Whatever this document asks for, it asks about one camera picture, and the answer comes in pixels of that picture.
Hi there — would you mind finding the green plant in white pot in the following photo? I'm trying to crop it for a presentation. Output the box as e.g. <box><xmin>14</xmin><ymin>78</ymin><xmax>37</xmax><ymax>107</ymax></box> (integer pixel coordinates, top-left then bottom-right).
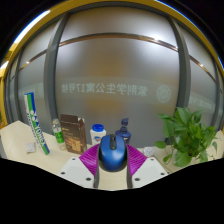
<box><xmin>154</xmin><ymin>106</ymin><xmax>219</xmax><ymax>168</ymax></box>

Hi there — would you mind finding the blue and black computer mouse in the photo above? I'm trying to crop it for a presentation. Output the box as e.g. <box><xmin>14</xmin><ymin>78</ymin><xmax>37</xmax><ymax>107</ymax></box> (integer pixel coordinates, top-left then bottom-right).
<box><xmin>97</xmin><ymin>133</ymin><xmax>129</xmax><ymax>173</ymax></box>

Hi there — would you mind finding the brown cardboard box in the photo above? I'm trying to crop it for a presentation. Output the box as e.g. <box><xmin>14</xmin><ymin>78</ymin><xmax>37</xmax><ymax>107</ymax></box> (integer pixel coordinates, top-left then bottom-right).
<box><xmin>59</xmin><ymin>113</ymin><xmax>88</xmax><ymax>155</ymax></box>

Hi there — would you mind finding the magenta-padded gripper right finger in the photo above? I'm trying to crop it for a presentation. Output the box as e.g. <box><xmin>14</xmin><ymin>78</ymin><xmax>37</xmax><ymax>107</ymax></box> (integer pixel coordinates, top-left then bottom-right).
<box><xmin>125</xmin><ymin>144</ymin><xmax>169</xmax><ymax>190</ymax></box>

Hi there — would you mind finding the small white packet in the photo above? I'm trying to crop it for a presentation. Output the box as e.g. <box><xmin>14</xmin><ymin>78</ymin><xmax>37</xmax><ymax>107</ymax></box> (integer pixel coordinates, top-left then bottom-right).
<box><xmin>25</xmin><ymin>142</ymin><xmax>37</xmax><ymax>154</ymax></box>

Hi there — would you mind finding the white green shuttlecock tube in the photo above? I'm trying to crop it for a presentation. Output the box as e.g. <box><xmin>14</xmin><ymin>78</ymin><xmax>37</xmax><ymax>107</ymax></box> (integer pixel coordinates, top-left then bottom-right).
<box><xmin>23</xmin><ymin>91</ymin><xmax>51</xmax><ymax>156</ymax></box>

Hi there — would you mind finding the dark blue pump bottle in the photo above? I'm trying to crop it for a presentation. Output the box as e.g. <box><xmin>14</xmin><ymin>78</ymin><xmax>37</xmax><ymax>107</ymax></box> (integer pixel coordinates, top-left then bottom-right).
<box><xmin>115</xmin><ymin>117</ymin><xmax>132</xmax><ymax>145</ymax></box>

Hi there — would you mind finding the white bottle with blue cap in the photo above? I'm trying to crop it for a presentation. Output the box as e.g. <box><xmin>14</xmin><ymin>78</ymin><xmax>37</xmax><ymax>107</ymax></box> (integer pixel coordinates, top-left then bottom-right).
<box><xmin>89</xmin><ymin>123</ymin><xmax>107</xmax><ymax>147</ymax></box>

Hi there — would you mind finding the clear bottle with green label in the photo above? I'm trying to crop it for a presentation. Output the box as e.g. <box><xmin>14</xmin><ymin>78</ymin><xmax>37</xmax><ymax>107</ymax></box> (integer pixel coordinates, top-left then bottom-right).
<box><xmin>51</xmin><ymin>118</ymin><xmax>68</xmax><ymax>151</ymax></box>

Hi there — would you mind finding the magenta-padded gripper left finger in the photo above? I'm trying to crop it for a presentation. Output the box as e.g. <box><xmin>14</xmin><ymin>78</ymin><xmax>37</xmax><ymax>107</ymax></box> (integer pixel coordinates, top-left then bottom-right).
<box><xmin>58</xmin><ymin>143</ymin><xmax>102</xmax><ymax>190</ymax></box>

